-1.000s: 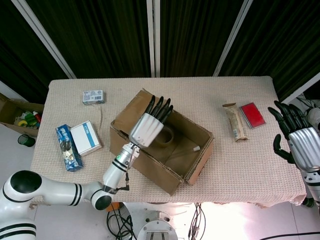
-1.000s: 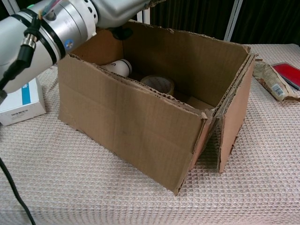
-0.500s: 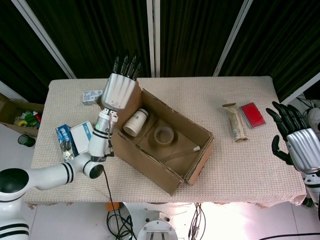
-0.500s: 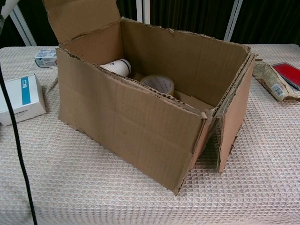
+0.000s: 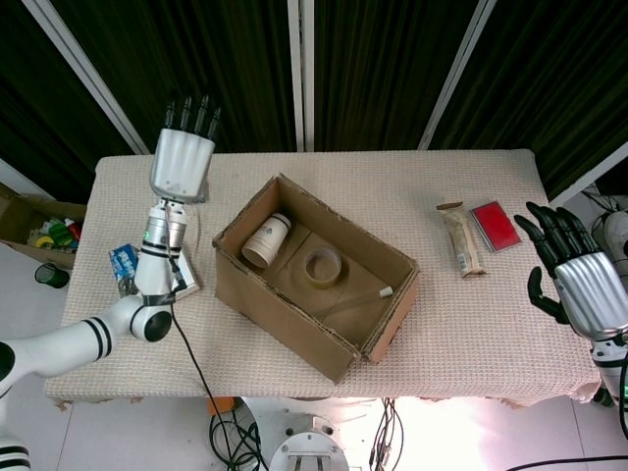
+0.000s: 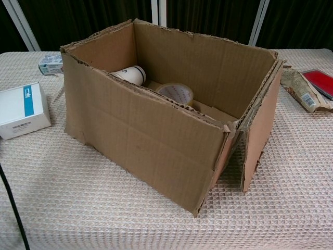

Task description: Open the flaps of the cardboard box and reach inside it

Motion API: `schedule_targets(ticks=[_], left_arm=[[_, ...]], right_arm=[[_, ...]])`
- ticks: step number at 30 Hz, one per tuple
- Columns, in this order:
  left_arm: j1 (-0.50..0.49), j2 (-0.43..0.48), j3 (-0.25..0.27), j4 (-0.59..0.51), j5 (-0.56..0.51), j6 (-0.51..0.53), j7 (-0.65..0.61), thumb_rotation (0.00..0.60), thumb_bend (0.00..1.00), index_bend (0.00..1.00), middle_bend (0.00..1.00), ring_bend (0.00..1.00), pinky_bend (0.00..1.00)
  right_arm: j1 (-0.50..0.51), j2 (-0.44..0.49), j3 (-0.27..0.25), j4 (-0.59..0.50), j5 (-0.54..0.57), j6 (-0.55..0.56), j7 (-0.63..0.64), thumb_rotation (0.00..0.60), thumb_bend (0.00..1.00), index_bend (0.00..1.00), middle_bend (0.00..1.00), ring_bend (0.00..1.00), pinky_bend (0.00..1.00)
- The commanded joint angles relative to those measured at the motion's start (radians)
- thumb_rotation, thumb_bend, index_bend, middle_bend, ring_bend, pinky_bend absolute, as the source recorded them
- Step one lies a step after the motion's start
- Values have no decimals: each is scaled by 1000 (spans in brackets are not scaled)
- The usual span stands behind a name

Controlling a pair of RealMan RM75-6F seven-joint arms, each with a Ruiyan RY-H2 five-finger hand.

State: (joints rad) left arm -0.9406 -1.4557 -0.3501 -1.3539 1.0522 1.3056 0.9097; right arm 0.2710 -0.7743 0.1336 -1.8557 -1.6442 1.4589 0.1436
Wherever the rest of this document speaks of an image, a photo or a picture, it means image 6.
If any small blue white carton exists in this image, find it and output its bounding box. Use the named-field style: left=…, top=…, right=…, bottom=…
left=38, top=54, right=65, bottom=76

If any white box with blue stripe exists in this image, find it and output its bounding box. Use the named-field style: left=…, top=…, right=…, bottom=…
left=0, top=82, right=52, bottom=141

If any brown cardboard box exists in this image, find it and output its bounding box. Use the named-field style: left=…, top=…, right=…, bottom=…
left=59, top=18, right=288, bottom=217

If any beige waffle tablecloth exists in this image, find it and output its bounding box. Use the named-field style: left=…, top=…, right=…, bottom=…
left=0, top=48, right=333, bottom=250

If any white paper cup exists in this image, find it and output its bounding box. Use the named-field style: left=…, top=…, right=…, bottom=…
left=111, top=65, right=146, bottom=85

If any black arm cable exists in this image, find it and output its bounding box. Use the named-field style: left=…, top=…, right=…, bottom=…
left=0, top=164, right=29, bottom=250

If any dark green curtain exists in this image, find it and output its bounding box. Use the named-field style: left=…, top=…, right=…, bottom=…
left=0, top=0, right=333, bottom=52

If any white partition frame post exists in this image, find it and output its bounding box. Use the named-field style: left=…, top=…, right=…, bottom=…
left=248, top=0, right=270, bottom=46
left=0, top=0, right=41, bottom=52
left=152, top=0, right=167, bottom=26

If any red flat case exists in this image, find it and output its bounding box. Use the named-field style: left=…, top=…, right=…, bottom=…
left=301, top=68, right=333, bottom=101

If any clear tape roll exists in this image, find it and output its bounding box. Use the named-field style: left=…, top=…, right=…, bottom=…
left=155, top=82, right=195, bottom=106

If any brown snack packet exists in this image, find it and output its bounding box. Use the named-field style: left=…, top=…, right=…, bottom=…
left=280, top=68, right=333, bottom=114

